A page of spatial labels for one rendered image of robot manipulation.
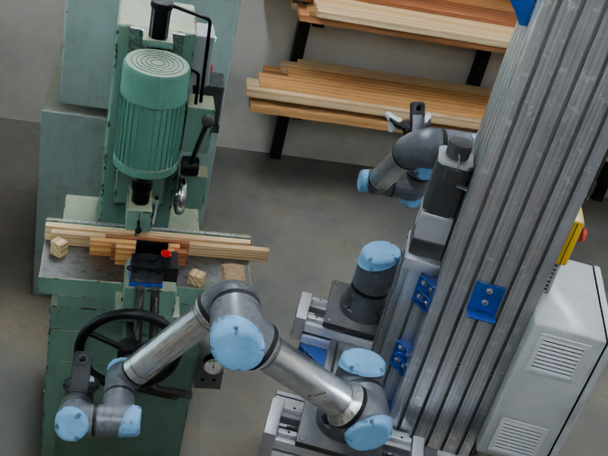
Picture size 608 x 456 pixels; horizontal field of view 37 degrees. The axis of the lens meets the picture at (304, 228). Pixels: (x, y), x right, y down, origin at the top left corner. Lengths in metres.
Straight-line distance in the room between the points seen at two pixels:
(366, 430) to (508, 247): 0.55
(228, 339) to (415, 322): 0.66
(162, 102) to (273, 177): 2.63
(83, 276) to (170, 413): 0.59
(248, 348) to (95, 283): 0.76
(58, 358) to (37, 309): 1.09
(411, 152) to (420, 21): 1.98
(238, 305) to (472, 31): 2.75
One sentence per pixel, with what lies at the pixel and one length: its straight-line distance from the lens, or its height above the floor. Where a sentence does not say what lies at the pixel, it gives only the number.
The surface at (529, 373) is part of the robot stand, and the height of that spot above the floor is 1.07.
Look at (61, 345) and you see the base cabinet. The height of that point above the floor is 0.65.
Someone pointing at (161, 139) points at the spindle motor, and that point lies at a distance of 2.42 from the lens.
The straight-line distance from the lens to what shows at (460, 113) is 4.71.
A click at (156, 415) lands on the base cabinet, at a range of 2.94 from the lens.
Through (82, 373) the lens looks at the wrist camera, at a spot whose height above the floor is 0.88.
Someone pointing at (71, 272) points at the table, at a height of 0.90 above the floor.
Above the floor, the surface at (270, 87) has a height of 0.62.
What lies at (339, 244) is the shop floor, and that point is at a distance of 4.53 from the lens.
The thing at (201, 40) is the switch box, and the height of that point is 1.47.
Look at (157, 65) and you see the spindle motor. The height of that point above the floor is 1.51.
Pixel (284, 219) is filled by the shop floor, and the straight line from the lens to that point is 4.62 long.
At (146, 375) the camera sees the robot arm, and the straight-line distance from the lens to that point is 2.22.
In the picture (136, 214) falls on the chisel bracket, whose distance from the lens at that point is 2.58.
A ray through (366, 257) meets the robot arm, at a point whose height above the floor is 1.03.
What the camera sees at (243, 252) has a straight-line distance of 2.73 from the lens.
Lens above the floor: 2.52
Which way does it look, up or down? 33 degrees down
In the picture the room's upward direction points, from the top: 14 degrees clockwise
